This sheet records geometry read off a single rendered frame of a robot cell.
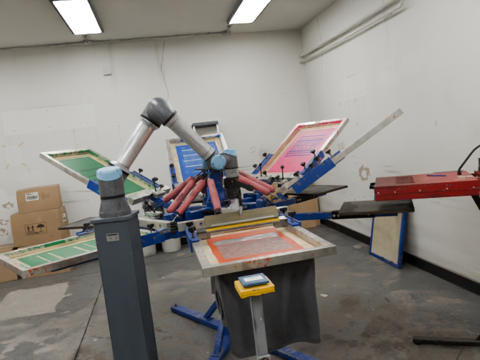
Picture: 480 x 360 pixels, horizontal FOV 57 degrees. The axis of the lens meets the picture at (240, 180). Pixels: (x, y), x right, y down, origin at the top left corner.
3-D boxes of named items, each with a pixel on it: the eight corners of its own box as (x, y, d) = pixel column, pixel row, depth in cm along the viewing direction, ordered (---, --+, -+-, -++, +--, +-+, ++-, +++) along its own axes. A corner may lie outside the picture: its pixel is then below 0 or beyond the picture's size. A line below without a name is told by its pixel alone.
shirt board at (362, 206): (412, 209, 302) (411, 198, 301) (416, 222, 264) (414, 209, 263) (231, 218, 346) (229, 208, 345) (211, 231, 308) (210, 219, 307)
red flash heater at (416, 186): (473, 186, 290) (471, 168, 289) (487, 197, 247) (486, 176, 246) (376, 192, 310) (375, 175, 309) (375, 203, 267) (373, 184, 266)
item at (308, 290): (324, 343, 201) (315, 252, 197) (228, 363, 193) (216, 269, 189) (321, 340, 204) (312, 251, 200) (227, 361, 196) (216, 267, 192)
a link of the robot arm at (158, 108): (158, 89, 208) (232, 158, 220) (157, 92, 219) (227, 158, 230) (141, 107, 207) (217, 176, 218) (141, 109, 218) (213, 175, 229)
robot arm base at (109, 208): (94, 219, 205) (91, 198, 204) (106, 213, 220) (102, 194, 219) (126, 216, 204) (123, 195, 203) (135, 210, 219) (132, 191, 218)
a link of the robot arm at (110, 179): (98, 198, 204) (94, 168, 203) (100, 195, 217) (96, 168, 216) (125, 193, 207) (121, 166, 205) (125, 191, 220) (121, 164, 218)
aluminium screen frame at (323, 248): (336, 254, 190) (336, 246, 190) (203, 277, 179) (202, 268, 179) (283, 223, 267) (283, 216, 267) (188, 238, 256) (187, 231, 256)
